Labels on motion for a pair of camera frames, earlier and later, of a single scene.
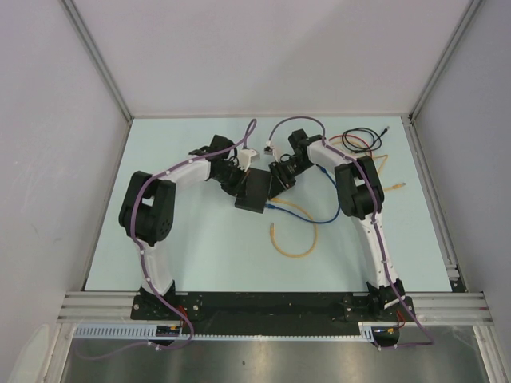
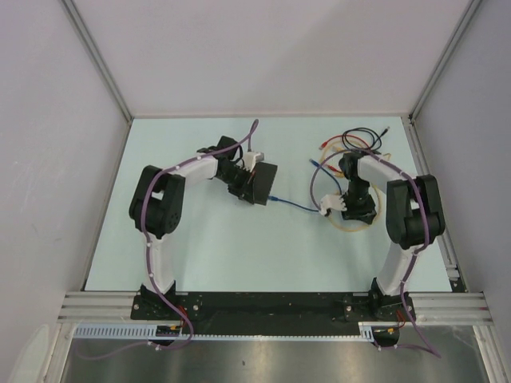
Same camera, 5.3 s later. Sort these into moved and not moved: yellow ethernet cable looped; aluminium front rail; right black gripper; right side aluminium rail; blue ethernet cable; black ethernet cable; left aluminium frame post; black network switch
Moved: blue ethernet cable; black network switch; yellow ethernet cable looped; right black gripper
Not moved: left aluminium frame post; right side aluminium rail; black ethernet cable; aluminium front rail
